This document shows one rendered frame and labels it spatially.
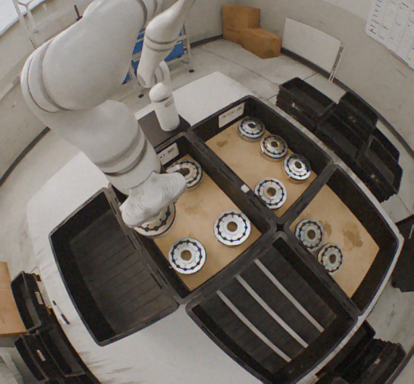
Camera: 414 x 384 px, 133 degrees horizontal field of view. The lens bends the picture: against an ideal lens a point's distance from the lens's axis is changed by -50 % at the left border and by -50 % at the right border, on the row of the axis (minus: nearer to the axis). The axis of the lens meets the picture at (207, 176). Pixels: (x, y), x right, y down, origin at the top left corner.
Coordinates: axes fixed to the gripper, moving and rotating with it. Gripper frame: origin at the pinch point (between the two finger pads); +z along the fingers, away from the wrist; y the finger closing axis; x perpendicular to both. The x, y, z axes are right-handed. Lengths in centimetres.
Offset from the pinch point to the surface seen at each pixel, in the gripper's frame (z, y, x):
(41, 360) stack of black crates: 45, 159, 19
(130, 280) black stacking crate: 17.4, 23.4, 5.5
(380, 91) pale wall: 62, -312, 29
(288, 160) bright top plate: 14.9, -39.9, 7.2
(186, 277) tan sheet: 17.4, 8.3, 14.1
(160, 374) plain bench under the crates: 30, 47, 42
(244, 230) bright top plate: 14.4, -12.4, 13.9
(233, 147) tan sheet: 17.7, -30.2, -10.0
